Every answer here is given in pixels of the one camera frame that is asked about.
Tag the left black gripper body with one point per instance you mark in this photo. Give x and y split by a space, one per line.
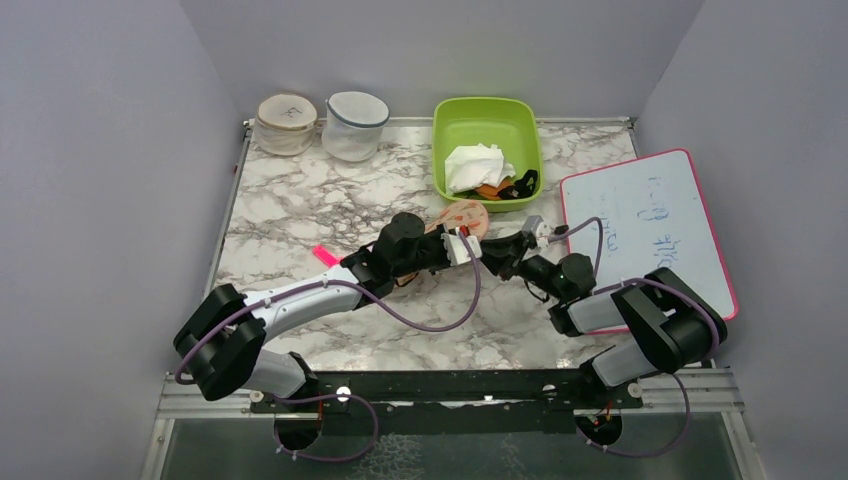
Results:
432 255

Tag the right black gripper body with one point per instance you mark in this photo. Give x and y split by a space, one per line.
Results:
516 253

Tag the floral mesh laundry bag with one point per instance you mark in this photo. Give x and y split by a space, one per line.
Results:
469 217

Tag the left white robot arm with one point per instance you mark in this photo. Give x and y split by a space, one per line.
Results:
221 344

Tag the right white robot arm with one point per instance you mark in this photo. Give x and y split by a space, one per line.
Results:
671 326

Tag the beige round laundry bag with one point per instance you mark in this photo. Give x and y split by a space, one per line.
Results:
285 124

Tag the orange and black items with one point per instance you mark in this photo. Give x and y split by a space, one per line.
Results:
509 189

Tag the crumpled white cloth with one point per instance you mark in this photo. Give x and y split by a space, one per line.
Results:
469 167

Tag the pink plastic clip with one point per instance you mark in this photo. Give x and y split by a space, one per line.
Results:
325 256

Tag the green plastic bin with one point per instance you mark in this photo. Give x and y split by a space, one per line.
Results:
507 123

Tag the pink framed whiteboard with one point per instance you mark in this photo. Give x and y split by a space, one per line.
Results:
645 214

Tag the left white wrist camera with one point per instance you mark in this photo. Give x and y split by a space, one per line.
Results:
461 250

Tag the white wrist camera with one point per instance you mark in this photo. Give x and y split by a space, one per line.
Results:
537 232
461 250

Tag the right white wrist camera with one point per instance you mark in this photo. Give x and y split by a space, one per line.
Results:
537 232

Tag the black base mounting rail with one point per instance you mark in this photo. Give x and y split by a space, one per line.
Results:
348 403

